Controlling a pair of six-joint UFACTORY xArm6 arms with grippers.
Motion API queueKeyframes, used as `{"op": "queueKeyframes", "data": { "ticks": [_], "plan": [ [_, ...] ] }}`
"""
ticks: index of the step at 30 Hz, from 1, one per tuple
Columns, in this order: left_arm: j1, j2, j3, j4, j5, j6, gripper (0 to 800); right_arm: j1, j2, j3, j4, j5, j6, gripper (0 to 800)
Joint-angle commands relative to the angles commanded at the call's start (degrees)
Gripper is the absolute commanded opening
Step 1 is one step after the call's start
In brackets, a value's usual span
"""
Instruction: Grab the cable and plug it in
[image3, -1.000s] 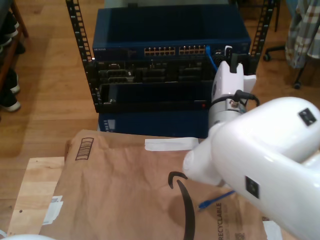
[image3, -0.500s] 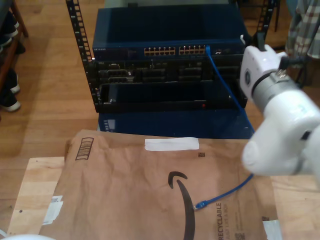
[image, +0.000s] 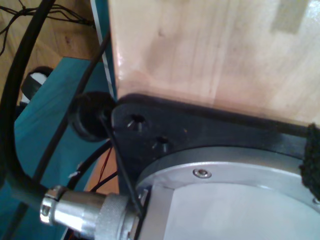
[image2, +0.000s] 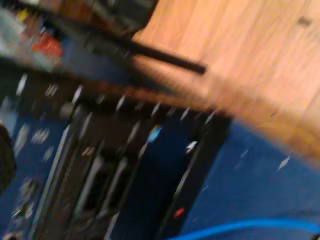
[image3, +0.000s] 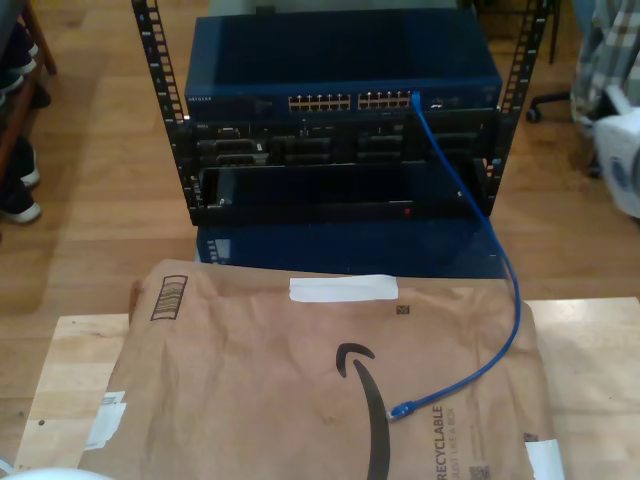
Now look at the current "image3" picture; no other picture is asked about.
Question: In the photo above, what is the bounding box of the black rack frame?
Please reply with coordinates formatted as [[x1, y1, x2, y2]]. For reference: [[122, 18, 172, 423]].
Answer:
[[130, 0, 551, 229]]

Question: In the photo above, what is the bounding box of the white paper label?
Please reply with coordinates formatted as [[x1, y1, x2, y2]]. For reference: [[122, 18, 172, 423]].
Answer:
[[522, 433, 565, 480], [83, 402, 128, 451]]

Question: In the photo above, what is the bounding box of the dark shoe white sole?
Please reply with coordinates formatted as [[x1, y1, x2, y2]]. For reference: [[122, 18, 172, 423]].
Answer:
[[0, 179, 44, 225], [0, 135, 42, 189]]

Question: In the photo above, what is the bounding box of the blue network cable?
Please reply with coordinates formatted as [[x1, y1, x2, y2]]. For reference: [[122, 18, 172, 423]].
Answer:
[[387, 90, 524, 421]]

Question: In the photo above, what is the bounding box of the black furniture leg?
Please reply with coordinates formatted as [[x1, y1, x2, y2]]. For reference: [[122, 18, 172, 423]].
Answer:
[[548, 0, 560, 65]]

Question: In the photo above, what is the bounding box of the black office chair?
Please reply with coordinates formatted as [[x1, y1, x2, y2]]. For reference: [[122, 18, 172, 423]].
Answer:
[[524, 89, 604, 180]]

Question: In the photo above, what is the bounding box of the blue network switch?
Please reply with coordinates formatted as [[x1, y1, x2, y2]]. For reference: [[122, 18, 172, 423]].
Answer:
[[183, 14, 504, 119]]

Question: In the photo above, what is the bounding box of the plaid shirt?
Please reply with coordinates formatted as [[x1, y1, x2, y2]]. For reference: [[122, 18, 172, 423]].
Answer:
[[569, 0, 640, 136]]

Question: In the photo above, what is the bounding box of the dark striped shoe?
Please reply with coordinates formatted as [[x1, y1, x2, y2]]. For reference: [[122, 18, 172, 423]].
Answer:
[[0, 19, 42, 94]]

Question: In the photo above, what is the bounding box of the black rack server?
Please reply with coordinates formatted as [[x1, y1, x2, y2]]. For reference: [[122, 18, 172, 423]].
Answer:
[[188, 119, 501, 166]]

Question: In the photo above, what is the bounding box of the brown packing paper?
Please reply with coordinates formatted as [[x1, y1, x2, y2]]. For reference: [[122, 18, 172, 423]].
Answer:
[[74, 257, 566, 480]]

